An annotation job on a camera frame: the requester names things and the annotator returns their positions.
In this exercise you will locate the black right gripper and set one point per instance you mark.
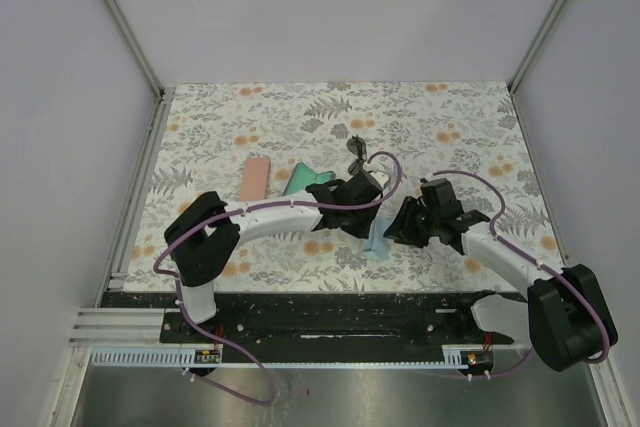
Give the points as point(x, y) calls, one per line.
point(401, 227)

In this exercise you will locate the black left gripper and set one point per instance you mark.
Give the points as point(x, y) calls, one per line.
point(362, 231)

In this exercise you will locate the light blue cloth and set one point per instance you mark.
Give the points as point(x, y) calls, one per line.
point(375, 247)

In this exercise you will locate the blue-grey glasses case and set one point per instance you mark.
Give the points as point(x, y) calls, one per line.
point(303, 176)

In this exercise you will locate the pink glasses case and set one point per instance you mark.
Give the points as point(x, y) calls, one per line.
point(255, 179)

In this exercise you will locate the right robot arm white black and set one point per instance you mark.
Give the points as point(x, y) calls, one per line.
point(568, 320)

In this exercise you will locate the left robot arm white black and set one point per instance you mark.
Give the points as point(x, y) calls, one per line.
point(203, 238)

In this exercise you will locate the floral table mat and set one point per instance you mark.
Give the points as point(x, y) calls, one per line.
point(469, 129)

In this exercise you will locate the white slotted cable duct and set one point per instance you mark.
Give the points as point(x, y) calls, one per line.
point(182, 357)

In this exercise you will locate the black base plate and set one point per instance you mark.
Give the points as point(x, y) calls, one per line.
point(412, 330)

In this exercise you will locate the left aluminium frame post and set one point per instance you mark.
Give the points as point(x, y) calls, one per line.
point(134, 48)

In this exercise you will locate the aluminium frame post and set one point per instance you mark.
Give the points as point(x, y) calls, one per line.
point(544, 30)
point(134, 48)

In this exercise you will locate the right aluminium frame post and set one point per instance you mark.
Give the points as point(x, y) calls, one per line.
point(544, 30)

